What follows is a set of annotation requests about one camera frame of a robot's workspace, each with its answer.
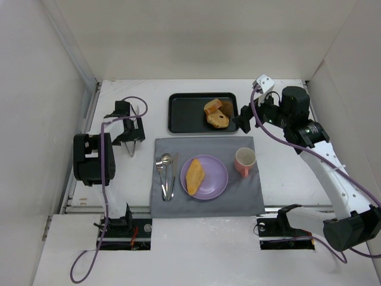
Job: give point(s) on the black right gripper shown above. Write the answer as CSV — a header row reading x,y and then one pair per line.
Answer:
x,y
246,117

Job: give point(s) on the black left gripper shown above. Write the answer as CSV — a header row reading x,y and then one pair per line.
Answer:
x,y
130,137

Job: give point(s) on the metal tongs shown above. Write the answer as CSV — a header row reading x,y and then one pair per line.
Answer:
x,y
131,147

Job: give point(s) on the long golden bread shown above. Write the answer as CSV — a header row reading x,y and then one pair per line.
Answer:
x,y
194,176

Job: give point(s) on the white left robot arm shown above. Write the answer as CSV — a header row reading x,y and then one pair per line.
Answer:
x,y
94,161

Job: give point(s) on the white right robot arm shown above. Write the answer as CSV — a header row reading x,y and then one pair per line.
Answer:
x,y
356,217

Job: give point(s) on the dark brown bread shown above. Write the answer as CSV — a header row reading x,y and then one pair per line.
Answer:
x,y
227,108

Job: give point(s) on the round bagel bread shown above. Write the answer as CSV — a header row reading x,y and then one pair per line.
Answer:
x,y
218,119

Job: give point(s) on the orange bread slice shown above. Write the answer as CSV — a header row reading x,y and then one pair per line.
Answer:
x,y
212,106

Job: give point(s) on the pink mug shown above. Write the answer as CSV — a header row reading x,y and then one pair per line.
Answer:
x,y
245,159

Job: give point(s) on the silver fork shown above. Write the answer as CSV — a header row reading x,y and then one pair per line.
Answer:
x,y
159,168

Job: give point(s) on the silver spoon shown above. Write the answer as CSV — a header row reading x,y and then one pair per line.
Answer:
x,y
166,159

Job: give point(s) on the silver knife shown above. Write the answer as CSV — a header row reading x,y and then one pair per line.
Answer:
x,y
174,173

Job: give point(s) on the black baking tray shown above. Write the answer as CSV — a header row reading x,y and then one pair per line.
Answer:
x,y
186,112

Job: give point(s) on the purple plate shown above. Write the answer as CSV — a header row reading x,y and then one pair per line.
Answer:
x,y
215,181

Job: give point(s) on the grey cloth placemat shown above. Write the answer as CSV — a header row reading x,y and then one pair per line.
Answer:
x,y
242,196

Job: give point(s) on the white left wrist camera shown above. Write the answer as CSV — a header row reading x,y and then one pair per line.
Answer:
x,y
134,112

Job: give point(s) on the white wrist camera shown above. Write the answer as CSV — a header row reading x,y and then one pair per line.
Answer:
x,y
134,112
264,83

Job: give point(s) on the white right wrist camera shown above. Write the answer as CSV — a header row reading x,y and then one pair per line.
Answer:
x,y
264,83

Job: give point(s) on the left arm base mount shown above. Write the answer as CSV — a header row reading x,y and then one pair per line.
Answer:
x,y
134,235

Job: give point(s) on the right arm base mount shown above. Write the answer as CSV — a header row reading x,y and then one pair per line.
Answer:
x,y
274,234

